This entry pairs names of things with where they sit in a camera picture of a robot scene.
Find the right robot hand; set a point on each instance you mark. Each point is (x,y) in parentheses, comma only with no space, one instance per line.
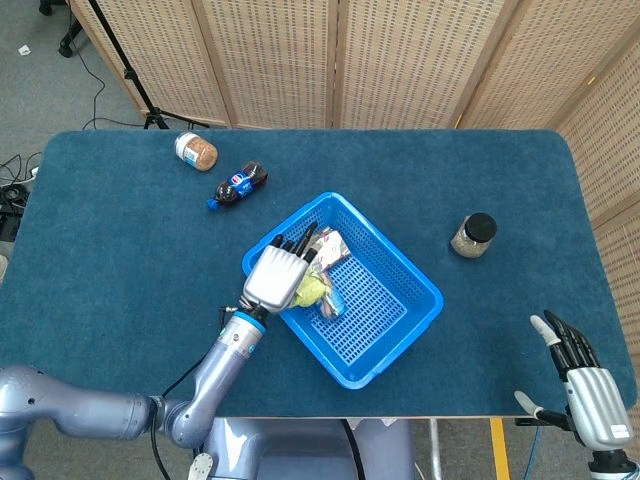
(597,405)

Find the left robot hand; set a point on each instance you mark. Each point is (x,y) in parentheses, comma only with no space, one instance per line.
(272,277)

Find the yellow snack bag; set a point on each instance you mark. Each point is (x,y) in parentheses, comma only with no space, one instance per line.
(310,292)

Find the red white snack packet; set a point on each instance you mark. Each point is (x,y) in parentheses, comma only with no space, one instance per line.
(332,247)

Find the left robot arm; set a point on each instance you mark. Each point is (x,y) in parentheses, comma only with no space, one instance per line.
(90,412)

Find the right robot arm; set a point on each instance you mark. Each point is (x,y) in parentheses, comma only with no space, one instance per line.
(610,465)

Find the white-lid jar brown contents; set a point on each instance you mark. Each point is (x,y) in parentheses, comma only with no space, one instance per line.
(197,152)

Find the black-lid jar of grains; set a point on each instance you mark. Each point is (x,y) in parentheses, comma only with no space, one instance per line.
(475,235)

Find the cola bottle blue cap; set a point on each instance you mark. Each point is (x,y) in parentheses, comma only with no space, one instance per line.
(240,186)

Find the blue plastic basket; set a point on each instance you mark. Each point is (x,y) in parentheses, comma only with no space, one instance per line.
(380,320)

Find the metal table leg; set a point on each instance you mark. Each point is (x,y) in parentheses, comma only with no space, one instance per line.
(436,445)

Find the blue table mat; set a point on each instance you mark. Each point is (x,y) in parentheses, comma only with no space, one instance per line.
(400,165)

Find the grey robot torso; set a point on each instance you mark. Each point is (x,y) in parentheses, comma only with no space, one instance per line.
(300,450)

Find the black tripod stand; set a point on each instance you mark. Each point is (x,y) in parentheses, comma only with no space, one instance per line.
(134,77)

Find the woven folding screen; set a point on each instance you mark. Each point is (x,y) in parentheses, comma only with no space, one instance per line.
(400,60)

